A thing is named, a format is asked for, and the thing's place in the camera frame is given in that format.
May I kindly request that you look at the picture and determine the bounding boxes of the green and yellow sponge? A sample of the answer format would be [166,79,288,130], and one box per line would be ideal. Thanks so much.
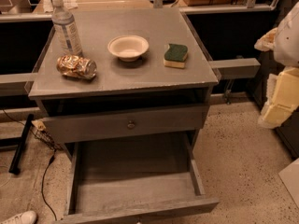
[164,44,188,69]

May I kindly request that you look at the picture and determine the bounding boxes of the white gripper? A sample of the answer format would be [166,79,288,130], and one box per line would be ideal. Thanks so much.
[254,2,299,129]

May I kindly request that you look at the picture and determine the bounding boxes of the clear plastic water bottle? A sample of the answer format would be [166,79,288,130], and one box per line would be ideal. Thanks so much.
[51,6,83,56]

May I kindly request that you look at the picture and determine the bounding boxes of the white sneaker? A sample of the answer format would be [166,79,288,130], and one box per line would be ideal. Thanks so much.
[0,211,37,224]

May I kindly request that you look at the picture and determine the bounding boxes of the crushed gold soda can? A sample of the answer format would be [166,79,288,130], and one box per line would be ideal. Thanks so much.
[56,55,97,80]

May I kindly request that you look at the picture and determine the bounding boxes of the closed grey top drawer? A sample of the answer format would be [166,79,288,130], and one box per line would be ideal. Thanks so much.
[43,105,209,144]

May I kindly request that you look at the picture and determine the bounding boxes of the grey wooden drawer cabinet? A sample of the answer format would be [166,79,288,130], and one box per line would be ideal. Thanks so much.
[29,8,218,162]

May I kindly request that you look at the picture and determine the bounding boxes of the black metal floor bar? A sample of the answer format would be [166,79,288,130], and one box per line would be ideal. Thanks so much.
[9,114,34,175]

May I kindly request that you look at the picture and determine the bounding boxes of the white paper bowl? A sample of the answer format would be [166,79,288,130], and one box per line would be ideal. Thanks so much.
[107,35,150,62]

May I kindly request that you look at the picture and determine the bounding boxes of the grey horizontal rail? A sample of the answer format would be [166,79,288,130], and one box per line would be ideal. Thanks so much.
[209,58,261,79]

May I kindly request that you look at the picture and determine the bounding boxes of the round metal drawer knob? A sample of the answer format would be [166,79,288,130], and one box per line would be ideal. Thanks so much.
[127,120,135,130]

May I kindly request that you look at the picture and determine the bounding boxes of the black floor cable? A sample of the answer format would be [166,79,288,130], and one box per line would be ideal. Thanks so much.
[0,109,64,221]

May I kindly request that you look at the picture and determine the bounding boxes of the white crumpled cloth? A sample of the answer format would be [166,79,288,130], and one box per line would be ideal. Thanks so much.
[43,0,78,12]

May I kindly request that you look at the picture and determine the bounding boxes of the open grey middle drawer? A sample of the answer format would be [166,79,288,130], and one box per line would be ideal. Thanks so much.
[55,133,219,224]

